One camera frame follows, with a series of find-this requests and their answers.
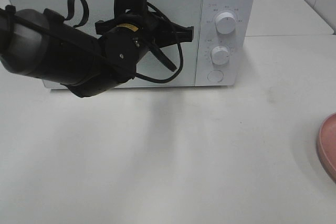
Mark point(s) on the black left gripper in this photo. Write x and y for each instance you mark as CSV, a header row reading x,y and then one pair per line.
x,y
134,31

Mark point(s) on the white microwave door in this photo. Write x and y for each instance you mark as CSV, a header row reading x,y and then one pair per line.
x,y
185,13

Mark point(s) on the white microwave knob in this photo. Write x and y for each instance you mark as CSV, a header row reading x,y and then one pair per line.
x,y
220,55
225,22

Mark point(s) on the round white door release button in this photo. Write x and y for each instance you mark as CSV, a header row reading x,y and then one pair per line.
x,y
215,76

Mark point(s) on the pink round plate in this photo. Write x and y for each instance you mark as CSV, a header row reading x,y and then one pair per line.
x,y
326,145

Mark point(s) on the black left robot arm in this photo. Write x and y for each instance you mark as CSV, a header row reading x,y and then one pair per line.
x,y
48,46

